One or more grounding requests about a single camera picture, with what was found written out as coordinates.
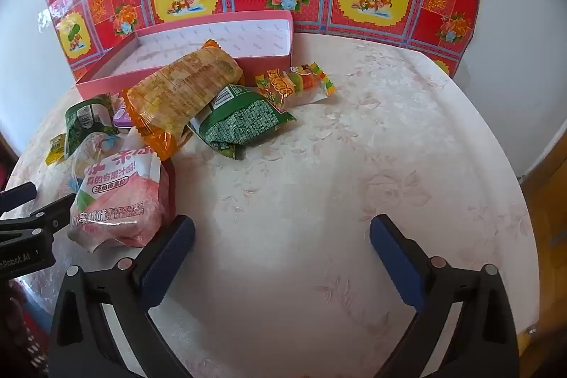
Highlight pink cardboard box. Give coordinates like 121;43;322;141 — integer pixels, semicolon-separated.
75;10;294;100

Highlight pink jelly drink pouch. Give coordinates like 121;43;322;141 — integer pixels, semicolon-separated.
67;132;175;252

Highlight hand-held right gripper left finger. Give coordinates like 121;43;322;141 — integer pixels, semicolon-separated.
46;215;209;378

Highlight orange cracker packet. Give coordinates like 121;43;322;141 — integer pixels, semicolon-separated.
126;39;244;161

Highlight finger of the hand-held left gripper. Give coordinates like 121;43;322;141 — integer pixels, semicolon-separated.
0;182;38;211
0;193;79;238

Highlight wooden door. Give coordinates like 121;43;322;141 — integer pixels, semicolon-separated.
518;130;567;352

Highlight green checked snack packet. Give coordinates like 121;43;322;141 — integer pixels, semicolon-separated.
188;85;297;161

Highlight colourful candy packet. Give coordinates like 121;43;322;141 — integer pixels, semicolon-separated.
254;63;336;109

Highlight small yellow candy packet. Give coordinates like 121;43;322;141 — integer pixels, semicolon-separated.
46;134;68;165

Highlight purple tin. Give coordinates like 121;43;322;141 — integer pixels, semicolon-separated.
112;95;136;130

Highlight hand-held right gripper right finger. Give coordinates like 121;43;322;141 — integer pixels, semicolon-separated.
369;214;519;378

